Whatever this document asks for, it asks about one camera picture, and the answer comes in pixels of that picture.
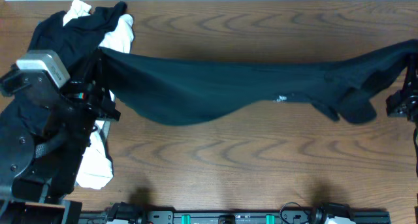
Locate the black t-shirt with logo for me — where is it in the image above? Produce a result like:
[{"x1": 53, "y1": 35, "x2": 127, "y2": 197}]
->
[{"x1": 102, "y1": 40, "x2": 417, "y2": 125}]

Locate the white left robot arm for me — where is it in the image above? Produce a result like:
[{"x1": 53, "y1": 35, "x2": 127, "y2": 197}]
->
[{"x1": 1, "y1": 50, "x2": 120, "y2": 223}]

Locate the white t-shirt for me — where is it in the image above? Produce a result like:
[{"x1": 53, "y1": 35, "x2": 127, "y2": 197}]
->
[{"x1": 76, "y1": 14, "x2": 134, "y2": 189}]

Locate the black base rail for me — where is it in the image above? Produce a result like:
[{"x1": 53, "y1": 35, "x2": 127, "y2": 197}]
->
[{"x1": 78, "y1": 202, "x2": 392, "y2": 224}]

